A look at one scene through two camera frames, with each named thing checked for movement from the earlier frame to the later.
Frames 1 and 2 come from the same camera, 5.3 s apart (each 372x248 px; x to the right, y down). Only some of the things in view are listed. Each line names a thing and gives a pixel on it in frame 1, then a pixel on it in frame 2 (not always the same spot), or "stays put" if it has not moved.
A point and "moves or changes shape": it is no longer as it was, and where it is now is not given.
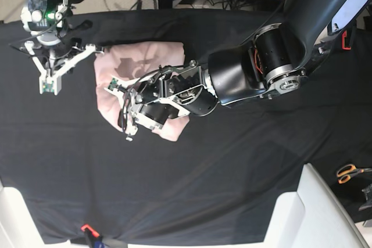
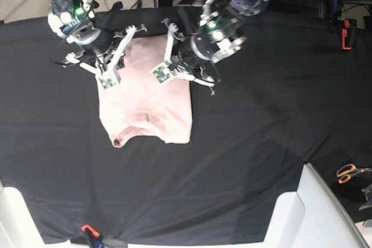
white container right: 311,217 stays put
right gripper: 133,95 -> 195,55
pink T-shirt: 131,61 moves or changes shape
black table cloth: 221,180 stays put
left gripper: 55,50 -> 101,49
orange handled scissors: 344,172 stays put
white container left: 18,227 stays put
